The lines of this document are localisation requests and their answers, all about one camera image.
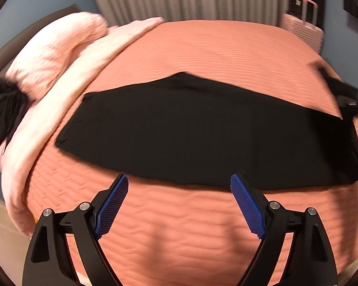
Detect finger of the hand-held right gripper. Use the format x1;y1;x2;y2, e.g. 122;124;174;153
319;66;358;96
337;95;358;120

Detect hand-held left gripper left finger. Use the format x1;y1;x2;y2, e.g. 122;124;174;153
22;173;129;286

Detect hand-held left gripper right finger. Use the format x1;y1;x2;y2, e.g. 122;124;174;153
230;170;338;286

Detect black pants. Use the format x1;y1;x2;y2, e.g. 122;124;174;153
54;71;358;192

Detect pink suitcase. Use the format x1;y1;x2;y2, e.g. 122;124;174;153
282;0;324;54

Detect light pink blanket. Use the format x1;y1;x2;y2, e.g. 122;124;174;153
0;16;164;239

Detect orange quilted bedspread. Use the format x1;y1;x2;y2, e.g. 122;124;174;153
22;20;358;286

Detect black cloth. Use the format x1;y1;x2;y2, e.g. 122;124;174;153
0;77;29;143

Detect floral white pillow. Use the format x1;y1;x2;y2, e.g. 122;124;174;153
4;11;109;96

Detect grey headboard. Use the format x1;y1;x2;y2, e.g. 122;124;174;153
0;4;81;78

